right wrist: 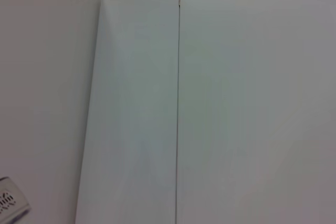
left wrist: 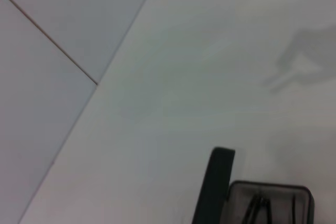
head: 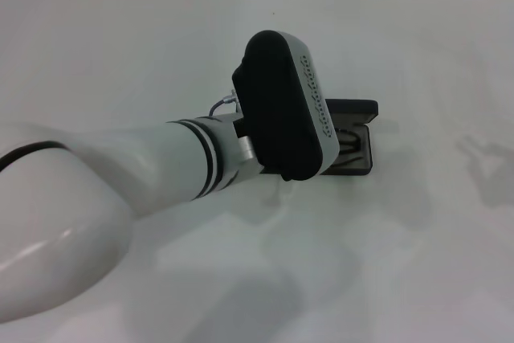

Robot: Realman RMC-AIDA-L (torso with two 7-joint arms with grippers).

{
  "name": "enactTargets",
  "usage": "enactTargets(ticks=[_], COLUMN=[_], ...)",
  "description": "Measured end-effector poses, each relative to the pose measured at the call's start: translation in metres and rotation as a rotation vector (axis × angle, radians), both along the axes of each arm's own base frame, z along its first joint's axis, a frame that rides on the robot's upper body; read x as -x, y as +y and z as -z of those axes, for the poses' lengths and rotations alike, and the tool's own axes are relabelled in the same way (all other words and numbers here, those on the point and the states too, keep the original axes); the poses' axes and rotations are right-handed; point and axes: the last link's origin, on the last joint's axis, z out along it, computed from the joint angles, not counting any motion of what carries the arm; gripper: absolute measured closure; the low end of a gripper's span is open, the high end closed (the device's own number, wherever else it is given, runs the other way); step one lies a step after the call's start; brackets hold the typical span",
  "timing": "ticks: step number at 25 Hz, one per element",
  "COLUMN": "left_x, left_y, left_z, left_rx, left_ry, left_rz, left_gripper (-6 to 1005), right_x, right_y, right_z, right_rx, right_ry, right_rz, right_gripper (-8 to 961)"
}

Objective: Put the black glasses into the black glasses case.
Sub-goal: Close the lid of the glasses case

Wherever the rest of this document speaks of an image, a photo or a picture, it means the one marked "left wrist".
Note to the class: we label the black glasses case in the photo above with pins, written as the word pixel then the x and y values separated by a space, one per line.
pixel 215 182

